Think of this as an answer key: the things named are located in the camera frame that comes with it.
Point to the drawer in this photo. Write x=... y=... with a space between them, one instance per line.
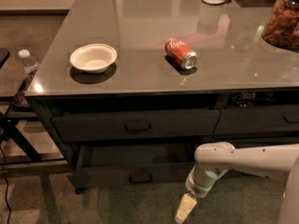
x=100 y=167
x=258 y=121
x=135 y=124

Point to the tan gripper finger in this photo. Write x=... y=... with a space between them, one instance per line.
x=186 y=205

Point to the dark side table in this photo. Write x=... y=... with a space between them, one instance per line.
x=23 y=137

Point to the clear plastic water bottle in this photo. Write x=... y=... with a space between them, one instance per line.
x=30 y=66

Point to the glass jar of snacks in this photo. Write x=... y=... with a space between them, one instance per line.
x=282 y=28

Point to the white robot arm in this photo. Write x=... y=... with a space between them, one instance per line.
x=214 y=160

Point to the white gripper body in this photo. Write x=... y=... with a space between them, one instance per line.
x=195 y=187

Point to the dark drawer cabinet frame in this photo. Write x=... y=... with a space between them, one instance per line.
x=48 y=107

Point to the red soda can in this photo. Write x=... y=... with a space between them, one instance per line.
x=181 y=53

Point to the white paper bowl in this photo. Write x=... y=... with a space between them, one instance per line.
x=93 y=58

